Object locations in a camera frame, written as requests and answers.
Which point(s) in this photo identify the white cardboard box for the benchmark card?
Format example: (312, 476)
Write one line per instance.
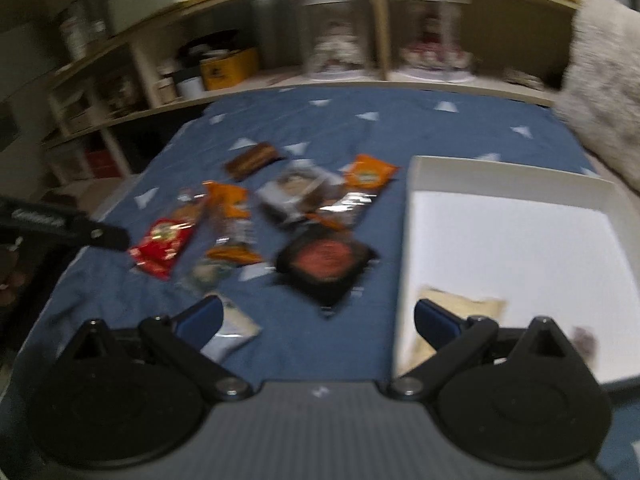
(515, 255)

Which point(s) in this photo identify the black bag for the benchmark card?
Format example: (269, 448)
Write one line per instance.
(210, 45)

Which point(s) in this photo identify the clear doll display dome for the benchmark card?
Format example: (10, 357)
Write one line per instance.
(432, 40)
(337, 40)

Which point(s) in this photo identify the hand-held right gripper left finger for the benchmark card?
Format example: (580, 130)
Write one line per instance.
(200, 317)

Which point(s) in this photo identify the clear snack wrapper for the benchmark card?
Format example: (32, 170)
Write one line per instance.
(207, 272)

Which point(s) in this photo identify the grey white snack packet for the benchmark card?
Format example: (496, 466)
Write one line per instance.
(295, 192)

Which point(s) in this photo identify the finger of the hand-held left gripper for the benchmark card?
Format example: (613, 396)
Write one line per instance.
(107, 237)

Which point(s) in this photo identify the orange snack packet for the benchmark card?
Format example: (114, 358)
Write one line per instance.
(231, 205)
(372, 172)

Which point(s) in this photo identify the white cup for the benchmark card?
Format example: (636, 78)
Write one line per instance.
(190, 87)

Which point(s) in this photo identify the red storage box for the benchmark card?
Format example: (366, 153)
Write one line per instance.
(102, 164)

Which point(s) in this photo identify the yellow box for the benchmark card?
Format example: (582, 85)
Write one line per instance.
(227, 71)

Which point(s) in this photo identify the fluffy white pillow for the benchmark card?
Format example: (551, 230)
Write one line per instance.
(605, 85)

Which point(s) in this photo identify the cream snack packet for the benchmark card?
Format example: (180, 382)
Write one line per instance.
(467, 310)

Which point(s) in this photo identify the blue blanket white triangles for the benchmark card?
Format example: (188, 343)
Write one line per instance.
(380, 125)

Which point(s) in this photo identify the black snack packet red circle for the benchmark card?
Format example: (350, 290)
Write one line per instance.
(325, 262)

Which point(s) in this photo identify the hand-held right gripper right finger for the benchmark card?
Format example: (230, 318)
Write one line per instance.
(434, 322)

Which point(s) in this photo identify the brown snack bar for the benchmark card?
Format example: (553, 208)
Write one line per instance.
(252, 157)

